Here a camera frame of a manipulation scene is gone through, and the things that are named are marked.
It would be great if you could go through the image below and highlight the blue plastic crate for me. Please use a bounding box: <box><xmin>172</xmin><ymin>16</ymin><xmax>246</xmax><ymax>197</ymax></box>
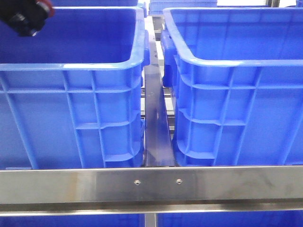
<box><xmin>161</xmin><ymin>7</ymin><xmax>303</xmax><ymax>166</ymax></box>
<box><xmin>0</xmin><ymin>7</ymin><xmax>150</xmax><ymax>170</ymax></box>

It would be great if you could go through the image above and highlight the left blue plastic crate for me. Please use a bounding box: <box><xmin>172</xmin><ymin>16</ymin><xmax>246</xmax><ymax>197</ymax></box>
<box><xmin>0</xmin><ymin>7</ymin><xmax>150</xmax><ymax>170</ymax></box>

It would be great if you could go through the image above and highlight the steel centre divider bar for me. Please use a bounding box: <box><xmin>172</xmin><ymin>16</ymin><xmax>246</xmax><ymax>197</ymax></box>
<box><xmin>144</xmin><ymin>39</ymin><xmax>175</xmax><ymax>167</ymax></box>

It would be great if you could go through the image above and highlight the red mushroom push button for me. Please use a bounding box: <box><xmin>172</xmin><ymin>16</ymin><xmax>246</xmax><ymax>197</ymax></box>
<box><xmin>0</xmin><ymin>0</ymin><xmax>54</xmax><ymax>37</ymax></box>

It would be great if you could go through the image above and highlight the lower right blue crate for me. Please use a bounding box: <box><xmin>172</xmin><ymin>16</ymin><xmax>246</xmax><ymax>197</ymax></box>
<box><xmin>158</xmin><ymin>210</ymin><xmax>303</xmax><ymax>227</ymax></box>

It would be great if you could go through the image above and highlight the rear left blue crate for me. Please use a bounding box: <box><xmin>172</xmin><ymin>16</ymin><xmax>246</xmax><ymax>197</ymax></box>
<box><xmin>51</xmin><ymin>0</ymin><xmax>147</xmax><ymax>17</ymax></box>

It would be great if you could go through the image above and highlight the rear right blue crate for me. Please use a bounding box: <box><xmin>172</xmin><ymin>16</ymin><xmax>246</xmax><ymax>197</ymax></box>
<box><xmin>149</xmin><ymin>0</ymin><xmax>217</xmax><ymax>15</ymax></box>

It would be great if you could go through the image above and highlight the stainless steel shelf rail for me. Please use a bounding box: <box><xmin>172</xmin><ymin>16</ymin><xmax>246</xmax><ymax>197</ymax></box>
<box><xmin>0</xmin><ymin>166</ymin><xmax>303</xmax><ymax>216</ymax></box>

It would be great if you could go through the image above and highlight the right blue plastic crate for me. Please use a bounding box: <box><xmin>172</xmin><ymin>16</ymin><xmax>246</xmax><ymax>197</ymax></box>
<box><xmin>161</xmin><ymin>7</ymin><xmax>303</xmax><ymax>166</ymax></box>

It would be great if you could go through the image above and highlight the lower left blue crate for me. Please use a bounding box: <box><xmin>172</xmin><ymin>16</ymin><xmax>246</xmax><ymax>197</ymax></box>
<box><xmin>0</xmin><ymin>214</ymin><xmax>144</xmax><ymax>227</ymax></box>

